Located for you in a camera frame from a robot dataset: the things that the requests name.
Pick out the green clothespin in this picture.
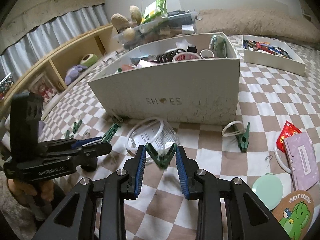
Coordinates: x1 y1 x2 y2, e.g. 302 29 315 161
145 142 177 170
235 122 250 153
101 123 120 143

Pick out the mint green round lid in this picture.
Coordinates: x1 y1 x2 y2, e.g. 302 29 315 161
252 173 283 211

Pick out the elephant cork coaster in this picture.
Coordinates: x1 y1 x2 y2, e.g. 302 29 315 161
272 190 314 239

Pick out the purple notebook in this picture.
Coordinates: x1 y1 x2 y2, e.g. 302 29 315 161
284 132 319 191

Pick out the green clothespin on bed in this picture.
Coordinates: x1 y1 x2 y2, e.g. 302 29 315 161
235 122 250 153

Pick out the wooden shelf headboard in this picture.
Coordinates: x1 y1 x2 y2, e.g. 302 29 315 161
1 24 123 118

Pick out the purple plush toy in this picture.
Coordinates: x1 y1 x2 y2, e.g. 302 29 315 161
65 64 88 86

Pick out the red snack packet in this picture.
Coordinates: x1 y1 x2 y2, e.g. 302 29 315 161
276 121 301 153

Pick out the green avocado plush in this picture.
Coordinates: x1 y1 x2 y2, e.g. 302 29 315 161
80 54 98 67

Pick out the grey curtain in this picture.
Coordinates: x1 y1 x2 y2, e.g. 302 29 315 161
1 4 108 81

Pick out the white shoe box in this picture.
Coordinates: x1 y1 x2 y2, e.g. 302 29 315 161
88 33 240 125

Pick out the beige plush toy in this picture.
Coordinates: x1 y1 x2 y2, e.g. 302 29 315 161
111 5 142 33

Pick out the white shallow tray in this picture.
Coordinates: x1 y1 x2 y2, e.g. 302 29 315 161
242 35 305 76

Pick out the clear packing tape roll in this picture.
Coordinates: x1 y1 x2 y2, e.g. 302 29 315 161
172 52 202 62

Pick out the brown tape roll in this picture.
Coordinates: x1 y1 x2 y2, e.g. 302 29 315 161
200 49 215 60

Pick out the floral fabric pouch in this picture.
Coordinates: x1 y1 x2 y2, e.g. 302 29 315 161
209 35 227 58

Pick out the green white wipes pack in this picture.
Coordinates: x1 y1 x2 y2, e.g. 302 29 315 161
141 0 168 24

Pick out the beige quilted blanket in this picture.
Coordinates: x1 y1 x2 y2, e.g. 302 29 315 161
196 8 319 46

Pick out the clear plastic storage bin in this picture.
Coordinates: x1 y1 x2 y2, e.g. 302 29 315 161
114 10 199 50

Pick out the white ring by notebook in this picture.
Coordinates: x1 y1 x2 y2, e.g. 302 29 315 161
273 145 292 175

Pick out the white plastic ring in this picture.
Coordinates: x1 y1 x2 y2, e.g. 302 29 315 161
221 120 245 138

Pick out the dark brown cord bundle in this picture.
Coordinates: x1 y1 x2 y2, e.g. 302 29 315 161
156 48 186 64

